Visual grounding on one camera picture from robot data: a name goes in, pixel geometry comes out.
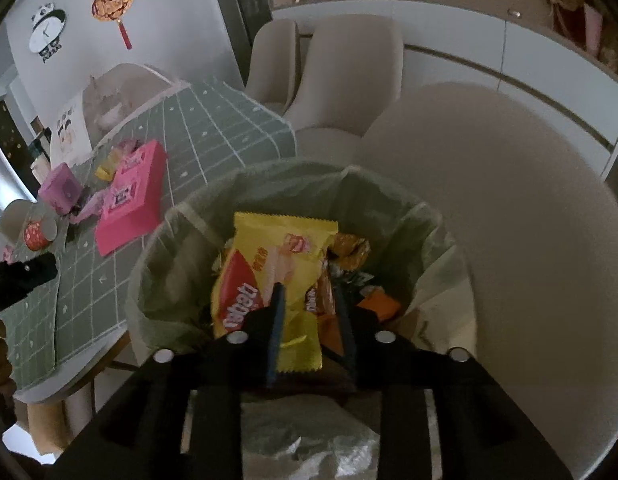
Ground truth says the pink rectangular box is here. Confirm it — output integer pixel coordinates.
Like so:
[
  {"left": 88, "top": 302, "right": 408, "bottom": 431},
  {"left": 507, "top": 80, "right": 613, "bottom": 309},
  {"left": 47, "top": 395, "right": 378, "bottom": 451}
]
[{"left": 96, "top": 141, "right": 168, "bottom": 257}]

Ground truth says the panda wall clock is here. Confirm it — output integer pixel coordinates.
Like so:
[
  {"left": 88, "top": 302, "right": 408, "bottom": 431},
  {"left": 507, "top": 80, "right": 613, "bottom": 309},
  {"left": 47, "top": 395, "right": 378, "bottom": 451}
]
[{"left": 29, "top": 2, "right": 69, "bottom": 63}]

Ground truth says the pink yellow wrapper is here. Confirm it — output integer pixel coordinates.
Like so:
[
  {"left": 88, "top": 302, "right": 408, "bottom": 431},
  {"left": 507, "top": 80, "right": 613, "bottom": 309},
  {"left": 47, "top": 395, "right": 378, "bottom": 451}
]
[{"left": 113, "top": 140, "right": 141, "bottom": 162}]

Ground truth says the orange snack bag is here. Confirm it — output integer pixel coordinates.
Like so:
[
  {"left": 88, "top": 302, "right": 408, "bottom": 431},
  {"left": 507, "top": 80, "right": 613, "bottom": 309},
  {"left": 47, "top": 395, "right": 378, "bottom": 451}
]
[{"left": 359, "top": 289, "right": 401, "bottom": 322}]

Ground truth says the red paper cup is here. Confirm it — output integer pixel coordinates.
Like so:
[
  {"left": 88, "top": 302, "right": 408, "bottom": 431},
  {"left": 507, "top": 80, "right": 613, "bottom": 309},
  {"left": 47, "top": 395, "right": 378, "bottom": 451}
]
[{"left": 23, "top": 217, "right": 60, "bottom": 252}]

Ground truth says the white bottle with green lid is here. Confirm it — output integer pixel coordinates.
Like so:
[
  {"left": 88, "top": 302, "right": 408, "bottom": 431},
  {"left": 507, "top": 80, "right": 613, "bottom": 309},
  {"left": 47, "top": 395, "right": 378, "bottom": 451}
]
[{"left": 29, "top": 137, "right": 53, "bottom": 182}]

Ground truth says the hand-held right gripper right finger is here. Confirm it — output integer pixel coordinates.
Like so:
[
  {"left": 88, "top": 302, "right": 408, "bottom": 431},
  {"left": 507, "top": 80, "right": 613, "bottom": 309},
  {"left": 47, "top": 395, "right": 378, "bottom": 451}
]
[{"left": 333, "top": 285, "right": 574, "bottom": 480}]

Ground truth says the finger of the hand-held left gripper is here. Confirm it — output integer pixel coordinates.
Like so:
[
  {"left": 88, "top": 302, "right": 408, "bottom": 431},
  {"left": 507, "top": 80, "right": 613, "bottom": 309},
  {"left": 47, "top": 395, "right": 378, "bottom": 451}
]
[{"left": 0, "top": 251, "right": 58, "bottom": 313}]

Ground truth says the purple box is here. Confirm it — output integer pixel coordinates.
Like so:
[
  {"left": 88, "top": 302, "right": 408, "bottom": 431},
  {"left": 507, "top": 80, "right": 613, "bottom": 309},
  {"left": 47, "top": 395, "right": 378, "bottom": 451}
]
[{"left": 38, "top": 162, "right": 83, "bottom": 216}]

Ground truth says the trash bin with plastic liner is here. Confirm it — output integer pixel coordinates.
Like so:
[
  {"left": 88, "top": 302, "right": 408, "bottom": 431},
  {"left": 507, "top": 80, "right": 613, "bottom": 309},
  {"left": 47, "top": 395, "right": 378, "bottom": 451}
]
[{"left": 126, "top": 157, "right": 474, "bottom": 480}]

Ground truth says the yellow red snack bag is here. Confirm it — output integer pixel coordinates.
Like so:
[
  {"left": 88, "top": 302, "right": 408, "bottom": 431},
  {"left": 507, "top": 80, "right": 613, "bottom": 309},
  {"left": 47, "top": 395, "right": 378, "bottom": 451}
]
[{"left": 211, "top": 212, "right": 340, "bottom": 373}]

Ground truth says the brown orange candy wrapper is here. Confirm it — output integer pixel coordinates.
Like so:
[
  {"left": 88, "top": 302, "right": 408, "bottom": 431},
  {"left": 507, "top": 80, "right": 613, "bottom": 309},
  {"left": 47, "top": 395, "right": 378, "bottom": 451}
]
[{"left": 331, "top": 232, "right": 371, "bottom": 271}]

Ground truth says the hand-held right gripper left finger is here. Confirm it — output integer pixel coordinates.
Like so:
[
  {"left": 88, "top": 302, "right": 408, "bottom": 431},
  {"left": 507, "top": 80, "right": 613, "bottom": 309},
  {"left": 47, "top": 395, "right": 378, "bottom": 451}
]
[{"left": 44, "top": 282, "right": 288, "bottom": 480}]

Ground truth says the green checked tablecloth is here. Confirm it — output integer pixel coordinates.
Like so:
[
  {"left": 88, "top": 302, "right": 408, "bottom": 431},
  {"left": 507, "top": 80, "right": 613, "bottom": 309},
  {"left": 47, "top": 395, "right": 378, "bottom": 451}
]
[{"left": 0, "top": 77, "right": 297, "bottom": 392}]

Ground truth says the dark glass cabinet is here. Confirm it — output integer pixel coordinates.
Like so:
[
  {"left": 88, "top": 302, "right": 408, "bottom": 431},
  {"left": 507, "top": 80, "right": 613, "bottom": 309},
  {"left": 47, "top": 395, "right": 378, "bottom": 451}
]
[{"left": 226, "top": 0, "right": 275, "bottom": 56}]

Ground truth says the white cartoon printed sign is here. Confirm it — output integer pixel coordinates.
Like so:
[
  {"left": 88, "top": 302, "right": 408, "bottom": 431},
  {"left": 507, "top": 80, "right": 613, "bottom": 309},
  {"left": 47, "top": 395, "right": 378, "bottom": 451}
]
[{"left": 50, "top": 92, "right": 93, "bottom": 167}]

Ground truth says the pink plastic wrapper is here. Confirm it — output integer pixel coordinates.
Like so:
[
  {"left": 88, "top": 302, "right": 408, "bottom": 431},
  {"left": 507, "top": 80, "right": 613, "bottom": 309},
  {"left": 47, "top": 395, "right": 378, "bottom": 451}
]
[{"left": 70, "top": 191, "right": 108, "bottom": 224}]

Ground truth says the dark door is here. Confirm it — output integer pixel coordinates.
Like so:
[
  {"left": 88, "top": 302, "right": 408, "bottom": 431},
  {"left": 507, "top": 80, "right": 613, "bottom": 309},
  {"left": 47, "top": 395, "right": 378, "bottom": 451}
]
[{"left": 0, "top": 102, "right": 21, "bottom": 162}]

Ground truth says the white sideboard cabinet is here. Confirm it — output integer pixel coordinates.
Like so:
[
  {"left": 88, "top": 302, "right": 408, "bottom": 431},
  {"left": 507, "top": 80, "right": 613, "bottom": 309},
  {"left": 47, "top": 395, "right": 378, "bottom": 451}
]
[{"left": 270, "top": 0, "right": 618, "bottom": 182}]

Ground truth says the red wrapped flower bouquet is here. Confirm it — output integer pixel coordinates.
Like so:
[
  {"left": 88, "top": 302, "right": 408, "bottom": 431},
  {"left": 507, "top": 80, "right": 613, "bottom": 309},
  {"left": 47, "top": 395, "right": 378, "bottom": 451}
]
[{"left": 538, "top": 0, "right": 606, "bottom": 57}]

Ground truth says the red tasselled wall ornament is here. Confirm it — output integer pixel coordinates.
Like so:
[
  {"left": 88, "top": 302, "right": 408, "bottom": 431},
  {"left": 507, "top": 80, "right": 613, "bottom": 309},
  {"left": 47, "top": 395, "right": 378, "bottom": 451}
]
[{"left": 92, "top": 0, "right": 136, "bottom": 51}]

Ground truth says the beige dining chair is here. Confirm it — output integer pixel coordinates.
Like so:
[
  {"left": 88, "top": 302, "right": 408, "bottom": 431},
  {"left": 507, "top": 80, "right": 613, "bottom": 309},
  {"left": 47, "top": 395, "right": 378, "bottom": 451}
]
[
  {"left": 26, "top": 375, "right": 97, "bottom": 455},
  {"left": 286, "top": 15, "right": 406, "bottom": 149},
  {"left": 358, "top": 82, "right": 618, "bottom": 480},
  {"left": 245, "top": 19, "right": 302, "bottom": 107}
]

